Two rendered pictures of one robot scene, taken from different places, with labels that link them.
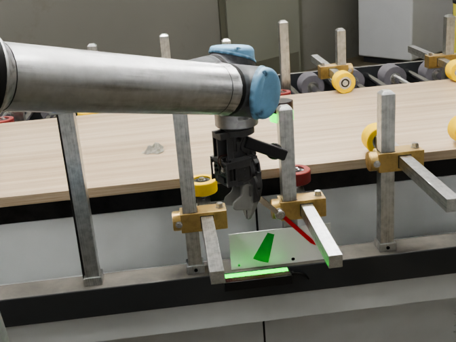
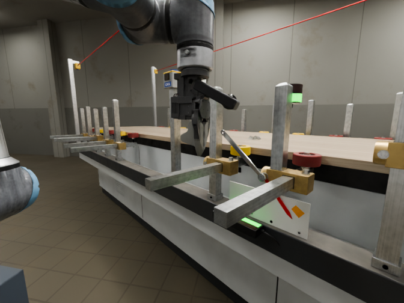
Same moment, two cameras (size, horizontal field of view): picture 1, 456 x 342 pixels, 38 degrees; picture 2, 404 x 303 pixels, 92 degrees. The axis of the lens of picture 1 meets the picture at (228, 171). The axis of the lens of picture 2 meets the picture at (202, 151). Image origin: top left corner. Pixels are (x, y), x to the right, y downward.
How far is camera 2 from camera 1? 1.20 m
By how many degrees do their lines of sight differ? 50
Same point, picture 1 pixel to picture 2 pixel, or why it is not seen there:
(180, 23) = (378, 132)
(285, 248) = (266, 209)
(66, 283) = not seen: hidden behind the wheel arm
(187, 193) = (212, 143)
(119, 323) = (182, 210)
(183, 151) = (212, 115)
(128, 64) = not seen: outside the picture
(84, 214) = (173, 145)
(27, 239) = (183, 161)
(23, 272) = not seen: hidden behind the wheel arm
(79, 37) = (321, 130)
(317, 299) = (293, 271)
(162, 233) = (229, 178)
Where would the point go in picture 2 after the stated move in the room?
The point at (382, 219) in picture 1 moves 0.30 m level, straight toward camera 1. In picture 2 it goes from (382, 228) to (275, 278)
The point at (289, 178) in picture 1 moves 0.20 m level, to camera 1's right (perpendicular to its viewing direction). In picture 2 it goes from (277, 149) to (368, 161)
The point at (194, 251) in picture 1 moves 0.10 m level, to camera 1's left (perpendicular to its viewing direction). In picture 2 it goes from (212, 184) to (196, 178)
